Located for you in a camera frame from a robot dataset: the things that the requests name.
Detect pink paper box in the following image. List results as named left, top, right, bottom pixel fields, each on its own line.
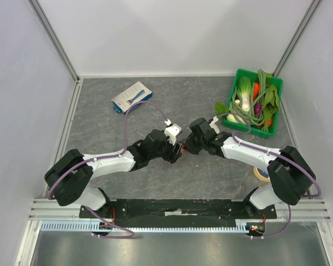
left=169, top=143, right=184, bottom=164

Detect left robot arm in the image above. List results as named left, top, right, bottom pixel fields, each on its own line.
left=44, top=125, right=182, bottom=218

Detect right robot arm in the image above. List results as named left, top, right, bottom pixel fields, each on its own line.
left=185, top=118, right=316, bottom=218

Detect blue razor box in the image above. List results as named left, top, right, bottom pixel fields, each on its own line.
left=112, top=81, right=153, bottom=114

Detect green plastic bin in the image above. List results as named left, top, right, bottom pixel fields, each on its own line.
left=216, top=69, right=283, bottom=138

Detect toy green beans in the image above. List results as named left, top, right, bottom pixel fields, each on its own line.
left=229, top=69, right=271, bottom=127

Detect toy bok choy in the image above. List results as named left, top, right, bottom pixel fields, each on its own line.
left=215, top=76, right=252, bottom=125

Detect masking tape roll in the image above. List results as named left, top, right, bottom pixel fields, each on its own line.
left=253, top=167, right=270, bottom=182

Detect toy carrot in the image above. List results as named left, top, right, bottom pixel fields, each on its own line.
left=253, top=83, right=260, bottom=100

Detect toy spinach leaf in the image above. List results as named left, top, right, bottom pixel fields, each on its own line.
left=261, top=84, right=280, bottom=123

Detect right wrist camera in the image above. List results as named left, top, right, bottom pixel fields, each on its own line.
left=209, top=116, right=220, bottom=134

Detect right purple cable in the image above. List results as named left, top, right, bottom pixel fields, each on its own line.
left=215, top=112, right=322, bottom=239

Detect purple cable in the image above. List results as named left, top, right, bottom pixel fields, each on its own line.
left=46, top=100, right=171, bottom=239
left=215, top=112, right=322, bottom=239

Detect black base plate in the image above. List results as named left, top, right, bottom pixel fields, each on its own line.
left=79, top=198, right=278, bottom=228

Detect slotted cable duct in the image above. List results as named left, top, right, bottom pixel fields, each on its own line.
left=40, top=220, right=284, bottom=233

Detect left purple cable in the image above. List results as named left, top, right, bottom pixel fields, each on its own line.
left=46, top=100, right=171, bottom=239

